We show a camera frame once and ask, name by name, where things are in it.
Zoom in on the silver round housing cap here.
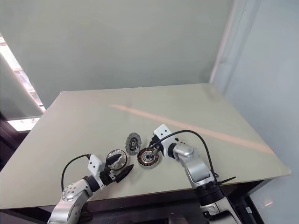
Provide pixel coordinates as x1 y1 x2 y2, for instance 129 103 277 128
104 149 129 171

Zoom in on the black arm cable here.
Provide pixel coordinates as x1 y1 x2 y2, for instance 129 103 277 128
61 154 92 195
156 129 236 212

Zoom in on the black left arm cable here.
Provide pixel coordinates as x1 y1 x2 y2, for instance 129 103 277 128
61 154 92 195

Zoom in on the white wall corner trim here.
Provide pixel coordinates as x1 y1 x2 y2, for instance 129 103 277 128
209 0 239 83

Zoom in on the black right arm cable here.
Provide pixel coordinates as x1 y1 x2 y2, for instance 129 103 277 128
156 129 236 212

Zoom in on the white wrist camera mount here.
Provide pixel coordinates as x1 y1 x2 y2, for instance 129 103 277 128
87 154 106 188
153 124 171 158

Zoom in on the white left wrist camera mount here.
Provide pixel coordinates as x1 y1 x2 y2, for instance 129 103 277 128
87 154 106 188

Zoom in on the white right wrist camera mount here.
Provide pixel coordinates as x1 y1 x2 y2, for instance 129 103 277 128
153 124 171 158

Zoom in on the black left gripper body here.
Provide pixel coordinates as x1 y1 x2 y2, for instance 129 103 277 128
100 164 120 186

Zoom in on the copper wound stator disc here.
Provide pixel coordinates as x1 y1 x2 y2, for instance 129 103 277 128
136 147 162 170

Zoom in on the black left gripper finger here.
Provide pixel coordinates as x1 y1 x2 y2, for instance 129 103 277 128
116 164 134 183
105 154 122 166

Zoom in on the grey gear disc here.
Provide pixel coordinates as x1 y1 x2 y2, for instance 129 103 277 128
125 132 141 155

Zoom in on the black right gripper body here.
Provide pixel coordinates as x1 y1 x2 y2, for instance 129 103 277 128
150 134 163 150

